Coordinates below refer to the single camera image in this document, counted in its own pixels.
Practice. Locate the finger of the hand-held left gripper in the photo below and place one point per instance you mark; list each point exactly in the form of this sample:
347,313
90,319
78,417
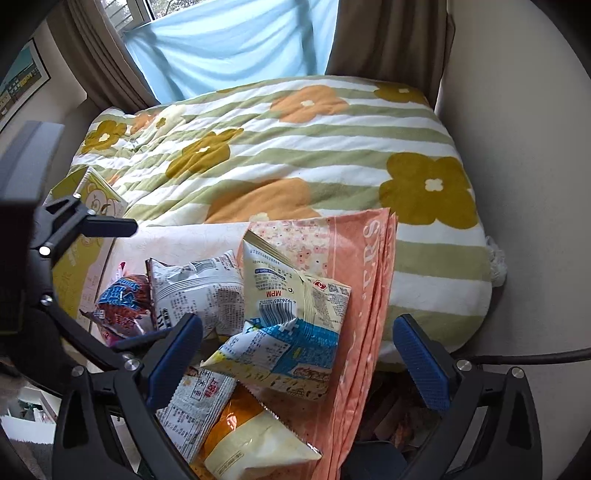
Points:
87,339
111,226

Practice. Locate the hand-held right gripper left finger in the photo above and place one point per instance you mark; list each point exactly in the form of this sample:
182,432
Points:
173,364

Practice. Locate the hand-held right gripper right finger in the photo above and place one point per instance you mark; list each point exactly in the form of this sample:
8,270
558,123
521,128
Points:
422,364

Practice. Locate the red and blue snack packet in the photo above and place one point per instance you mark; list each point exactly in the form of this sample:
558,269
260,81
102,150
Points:
122,300

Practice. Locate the white red-print snack packet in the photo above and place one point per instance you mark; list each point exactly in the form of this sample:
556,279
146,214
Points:
198,410

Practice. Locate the green cardboard box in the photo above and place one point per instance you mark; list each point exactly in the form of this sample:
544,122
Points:
78,272

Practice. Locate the grey white snack packet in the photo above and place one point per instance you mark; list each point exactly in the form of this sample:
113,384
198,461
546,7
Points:
198,290

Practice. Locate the orange and cream snack packet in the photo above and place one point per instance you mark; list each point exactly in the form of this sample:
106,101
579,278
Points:
249,443

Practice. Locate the blue and white snack packet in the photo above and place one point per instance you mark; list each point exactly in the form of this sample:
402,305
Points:
286,355

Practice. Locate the pink folded cloth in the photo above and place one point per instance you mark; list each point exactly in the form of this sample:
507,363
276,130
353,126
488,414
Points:
360,286

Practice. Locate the white lace trim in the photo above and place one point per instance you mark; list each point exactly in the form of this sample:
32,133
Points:
497,263

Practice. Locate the brown curtain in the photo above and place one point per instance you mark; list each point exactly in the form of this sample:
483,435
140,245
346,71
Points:
392,41
106,60

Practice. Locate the light blue curtain sheet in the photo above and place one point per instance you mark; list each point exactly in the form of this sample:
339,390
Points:
231,46

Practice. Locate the floral striped blanket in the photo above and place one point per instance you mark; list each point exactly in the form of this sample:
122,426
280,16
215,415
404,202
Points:
323,152

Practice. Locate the wall poster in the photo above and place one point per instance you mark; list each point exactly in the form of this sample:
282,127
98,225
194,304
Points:
18,83

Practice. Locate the window frame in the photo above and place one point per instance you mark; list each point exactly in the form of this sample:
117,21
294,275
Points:
124,11

